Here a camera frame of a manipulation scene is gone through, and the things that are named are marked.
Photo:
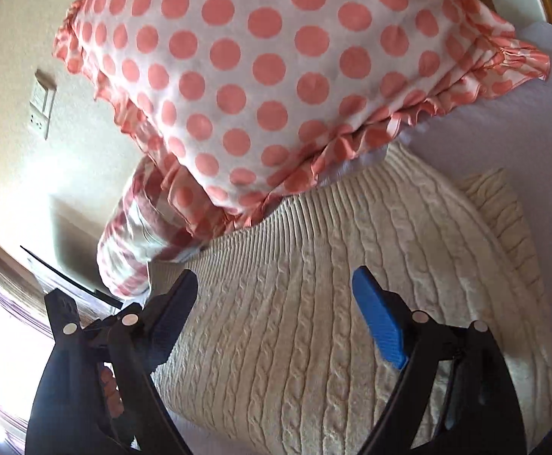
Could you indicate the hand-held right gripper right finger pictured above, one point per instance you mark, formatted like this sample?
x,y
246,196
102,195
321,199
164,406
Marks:
x,y
381,318

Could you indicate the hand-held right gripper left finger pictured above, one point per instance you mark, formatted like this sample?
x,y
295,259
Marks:
x,y
170,315

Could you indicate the person's left hand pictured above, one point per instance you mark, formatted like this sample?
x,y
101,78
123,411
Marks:
x,y
111,388

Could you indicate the pink checked pillow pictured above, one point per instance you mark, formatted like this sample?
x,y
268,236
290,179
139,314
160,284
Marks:
x,y
131,241

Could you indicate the black flat screen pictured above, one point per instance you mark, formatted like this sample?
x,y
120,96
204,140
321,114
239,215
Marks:
x,y
74,277

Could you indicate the brown striped curtain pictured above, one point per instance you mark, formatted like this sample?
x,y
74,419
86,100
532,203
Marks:
x,y
5,284

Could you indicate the pink polka dot pillow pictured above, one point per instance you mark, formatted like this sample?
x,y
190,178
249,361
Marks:
x,y
257,80

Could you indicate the white wall socket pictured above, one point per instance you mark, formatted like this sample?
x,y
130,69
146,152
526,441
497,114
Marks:
x,y
38,123

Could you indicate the white wall switch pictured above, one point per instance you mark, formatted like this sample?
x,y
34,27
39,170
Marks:
x,y
44,90

